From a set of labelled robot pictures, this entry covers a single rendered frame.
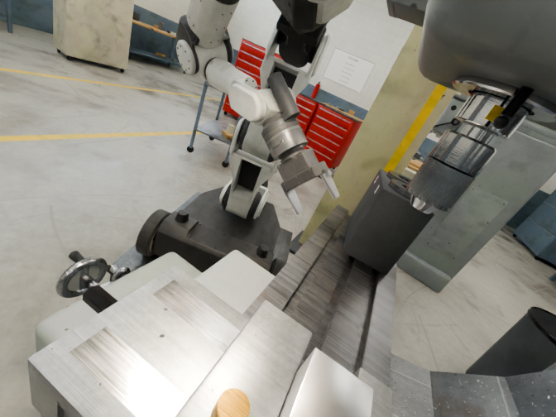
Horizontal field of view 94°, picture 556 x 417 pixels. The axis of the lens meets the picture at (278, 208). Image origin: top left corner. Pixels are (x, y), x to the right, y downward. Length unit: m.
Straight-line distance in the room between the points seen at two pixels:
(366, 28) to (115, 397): 9.79
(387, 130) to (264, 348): 1.88
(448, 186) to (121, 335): 0.33
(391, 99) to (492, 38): 1.82
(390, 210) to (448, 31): 0.45
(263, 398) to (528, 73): 0.28
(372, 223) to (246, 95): 0.40
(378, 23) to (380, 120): 7.87
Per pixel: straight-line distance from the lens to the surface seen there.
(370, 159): 2.05
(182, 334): 0.30
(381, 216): 0.63
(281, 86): 0.60
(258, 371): 0.25
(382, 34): 9.71
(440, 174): 0.29
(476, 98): 0.30
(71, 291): 0.84
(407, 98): 2.04
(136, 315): 0.30
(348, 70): 9.64
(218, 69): 0.74
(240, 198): 1.13
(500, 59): 0.23
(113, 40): 6.43
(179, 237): 1.07
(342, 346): 0.47
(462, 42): 0.23
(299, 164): 0.58
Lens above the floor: 1.26
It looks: 26 degrees down
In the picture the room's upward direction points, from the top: 25 degrees clockwise
